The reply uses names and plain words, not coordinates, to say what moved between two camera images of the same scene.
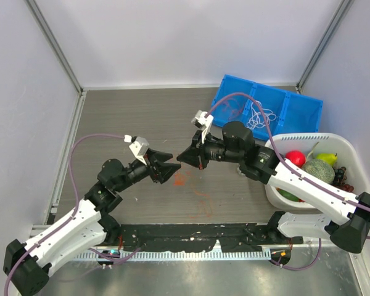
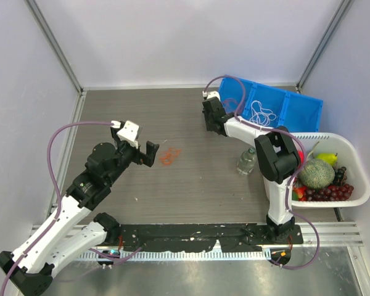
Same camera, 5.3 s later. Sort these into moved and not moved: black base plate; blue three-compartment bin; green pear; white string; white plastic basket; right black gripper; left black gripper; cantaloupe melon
Moved: left black gripper; right black gripper
Not moved: blue three-compartment bin; white string; white plastic basket; black base plate; green pear; cantaloupe melon
